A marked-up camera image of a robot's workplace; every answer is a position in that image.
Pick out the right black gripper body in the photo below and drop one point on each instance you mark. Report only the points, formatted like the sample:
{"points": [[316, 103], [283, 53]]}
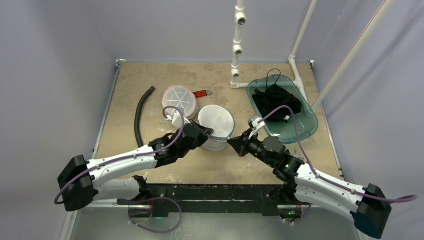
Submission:
{"points": [[245, 143]]}

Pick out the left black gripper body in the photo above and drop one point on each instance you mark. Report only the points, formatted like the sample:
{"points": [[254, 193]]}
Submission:
{"points": [[201, 139]]}

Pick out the blue-trimmed white mesh laundry bag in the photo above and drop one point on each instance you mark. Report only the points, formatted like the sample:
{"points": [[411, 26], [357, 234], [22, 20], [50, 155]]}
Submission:
{"points": [[221, 121]]}

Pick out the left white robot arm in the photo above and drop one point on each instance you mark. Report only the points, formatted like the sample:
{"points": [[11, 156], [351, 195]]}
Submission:
{"points": [[84, 181]]}

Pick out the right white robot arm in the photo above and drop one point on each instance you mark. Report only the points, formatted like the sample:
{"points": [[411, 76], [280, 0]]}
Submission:
{"points": [[365, 207]]}

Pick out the pink-trimmed white mesh laundry bag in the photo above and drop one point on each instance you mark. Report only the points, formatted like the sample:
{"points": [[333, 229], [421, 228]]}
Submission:
{"points": [[181, 97]]}

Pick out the black garment in bin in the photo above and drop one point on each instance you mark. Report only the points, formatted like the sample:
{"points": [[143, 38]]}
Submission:
{"points": [[275, 96]]}

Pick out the teal transparent plastic bin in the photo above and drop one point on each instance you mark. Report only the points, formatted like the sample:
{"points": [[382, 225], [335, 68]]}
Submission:
{"points": [[282, 122]]}

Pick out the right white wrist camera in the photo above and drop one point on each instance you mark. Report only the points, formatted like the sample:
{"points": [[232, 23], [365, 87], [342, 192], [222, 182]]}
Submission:
{"points": [[256, 124]]}

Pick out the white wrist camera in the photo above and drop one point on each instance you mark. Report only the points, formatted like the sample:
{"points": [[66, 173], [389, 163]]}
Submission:
{"points": [[256, 124], [177, 120]]}

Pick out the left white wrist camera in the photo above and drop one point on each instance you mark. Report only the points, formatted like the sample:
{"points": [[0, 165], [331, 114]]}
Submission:
{"points": [[177, 120]]}

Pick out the red handled tool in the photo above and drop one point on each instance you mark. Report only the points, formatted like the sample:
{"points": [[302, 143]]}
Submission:
{"points": [[202, 93]]}

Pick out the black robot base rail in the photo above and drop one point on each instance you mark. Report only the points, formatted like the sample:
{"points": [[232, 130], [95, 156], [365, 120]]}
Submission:
{"points": [[161, 199]]}

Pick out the white PVC pipe frame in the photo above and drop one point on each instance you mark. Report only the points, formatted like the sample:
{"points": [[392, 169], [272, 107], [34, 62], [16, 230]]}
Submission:
{"points": [[282, 29]]}

